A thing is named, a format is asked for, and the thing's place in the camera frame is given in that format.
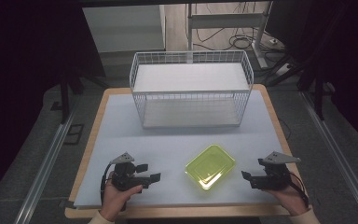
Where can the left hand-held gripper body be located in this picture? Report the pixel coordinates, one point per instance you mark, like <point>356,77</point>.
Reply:
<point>125,177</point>

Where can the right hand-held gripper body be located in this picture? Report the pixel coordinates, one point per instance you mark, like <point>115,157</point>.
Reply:
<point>275,175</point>

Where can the person's left hand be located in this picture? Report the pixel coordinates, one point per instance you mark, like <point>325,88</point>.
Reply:
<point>115,199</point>

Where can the person's right hand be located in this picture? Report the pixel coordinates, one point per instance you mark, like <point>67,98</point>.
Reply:
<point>289,197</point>

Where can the pale blue table mat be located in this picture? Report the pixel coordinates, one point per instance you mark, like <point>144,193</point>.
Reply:
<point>167,146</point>

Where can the yellow-green plastic tray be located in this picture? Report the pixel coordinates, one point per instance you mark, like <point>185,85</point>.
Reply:
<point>209,166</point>

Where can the black tripod stand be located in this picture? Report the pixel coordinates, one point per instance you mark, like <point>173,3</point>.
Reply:
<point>318,93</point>
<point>65,93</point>

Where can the white power strip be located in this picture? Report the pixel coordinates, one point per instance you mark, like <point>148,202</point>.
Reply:
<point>283,70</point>

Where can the dark curtain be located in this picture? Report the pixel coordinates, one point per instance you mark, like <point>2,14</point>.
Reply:
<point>18,77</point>
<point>351,62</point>

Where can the aluminium floor rail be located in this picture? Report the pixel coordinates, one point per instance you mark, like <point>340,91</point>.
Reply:
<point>43,171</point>
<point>338,155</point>

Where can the black floor bracket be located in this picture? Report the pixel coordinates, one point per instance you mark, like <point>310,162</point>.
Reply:
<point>74,133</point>

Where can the grey metal stand frame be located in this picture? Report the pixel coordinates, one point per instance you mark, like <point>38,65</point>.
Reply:
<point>227,21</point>

